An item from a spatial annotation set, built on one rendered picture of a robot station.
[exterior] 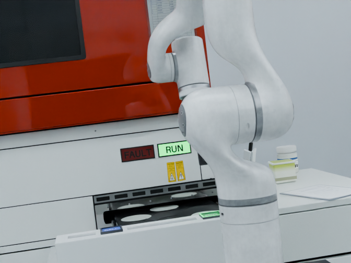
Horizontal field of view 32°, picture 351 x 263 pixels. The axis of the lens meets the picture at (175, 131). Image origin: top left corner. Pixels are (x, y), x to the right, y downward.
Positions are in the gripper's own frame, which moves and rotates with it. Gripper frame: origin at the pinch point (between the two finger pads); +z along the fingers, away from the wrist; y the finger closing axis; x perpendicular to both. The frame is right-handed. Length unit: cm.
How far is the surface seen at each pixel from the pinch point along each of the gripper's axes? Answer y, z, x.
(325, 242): -1.1, 26.1, 28.2
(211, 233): 0.4, 19.4, -1.3
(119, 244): 0.6, 18.7, -24.4
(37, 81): -46, -37, -43
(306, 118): -203, -37, 105
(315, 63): -196, -70, 115
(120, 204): -59, 6, -21
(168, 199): -60, 7, -4
